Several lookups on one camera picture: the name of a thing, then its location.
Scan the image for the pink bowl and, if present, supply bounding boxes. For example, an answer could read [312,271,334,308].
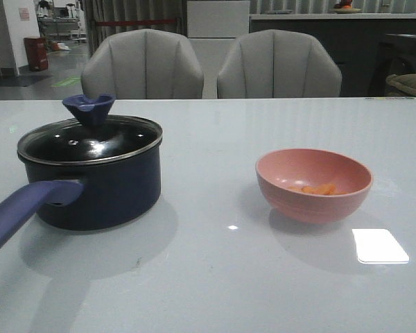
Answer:
[255,148,374,224]

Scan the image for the glass lid with blue knob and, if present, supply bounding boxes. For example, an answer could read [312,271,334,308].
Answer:
[17,94,163,166]

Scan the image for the orange ham pieces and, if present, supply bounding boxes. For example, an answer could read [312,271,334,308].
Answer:
[288,183,347,196]

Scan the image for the dark blue saucepan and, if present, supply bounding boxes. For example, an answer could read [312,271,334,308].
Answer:
[0,143,161,248]

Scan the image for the right grey upholstered chair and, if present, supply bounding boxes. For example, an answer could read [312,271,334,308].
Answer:
[216,29,343,99]

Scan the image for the grey upholstered chair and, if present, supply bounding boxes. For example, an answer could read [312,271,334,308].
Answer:
[80,29,204,99]
[216,29,343,99]

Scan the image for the left grey upholstered chair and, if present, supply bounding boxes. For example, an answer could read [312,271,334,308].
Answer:
[80,29,204,99]

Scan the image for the white cabinet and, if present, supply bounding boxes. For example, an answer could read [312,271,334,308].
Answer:
[187,1,250,99]

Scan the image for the red barrier belt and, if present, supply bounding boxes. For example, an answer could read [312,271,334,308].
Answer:
[93,18,179,27]

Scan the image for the dark counter with white top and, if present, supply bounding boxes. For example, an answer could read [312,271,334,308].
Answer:
[250,13,416,97]

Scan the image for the red bin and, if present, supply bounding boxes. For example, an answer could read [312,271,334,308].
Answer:
[24,37,49,71]

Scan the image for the fruit plate on counter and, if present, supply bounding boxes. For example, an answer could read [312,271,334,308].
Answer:
[332,0,361,14]

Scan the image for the beige cushion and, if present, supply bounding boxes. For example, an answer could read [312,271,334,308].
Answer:
[385,74,416,97]

